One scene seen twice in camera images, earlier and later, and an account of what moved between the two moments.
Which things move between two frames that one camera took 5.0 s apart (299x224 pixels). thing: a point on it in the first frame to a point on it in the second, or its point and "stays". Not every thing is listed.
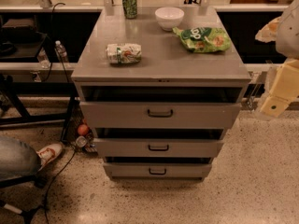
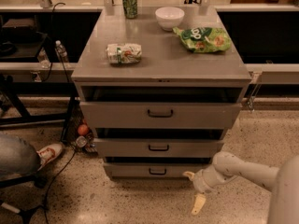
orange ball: (82, 130) stays
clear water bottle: (61, 50) stays
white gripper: (289, 35) to (201, 180)
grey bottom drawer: (157, 171) stays
